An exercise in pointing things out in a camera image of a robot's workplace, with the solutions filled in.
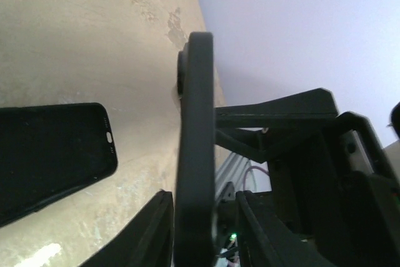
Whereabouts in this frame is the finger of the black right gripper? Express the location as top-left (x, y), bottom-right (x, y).
top-left (216, 129), bottom-right (267, 163)
top-left (215, 88), bottom-right (339, 128)

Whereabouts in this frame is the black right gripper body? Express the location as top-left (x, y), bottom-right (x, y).
top-left (256, 112), bottom-right (399, 266)

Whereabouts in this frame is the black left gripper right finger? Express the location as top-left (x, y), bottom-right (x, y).
top-left (236, 191), bottom-right (333, 266)

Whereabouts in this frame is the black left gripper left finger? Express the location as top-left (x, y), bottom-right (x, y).
top-left (82, 190), bottom-right (174, 267)

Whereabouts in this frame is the black phone case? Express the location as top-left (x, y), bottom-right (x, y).
top-left (1, 103), bottom-right (118, 226)

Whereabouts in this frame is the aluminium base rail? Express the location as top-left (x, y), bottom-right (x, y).
top-left (215, 153), bottom-right (272, 198)

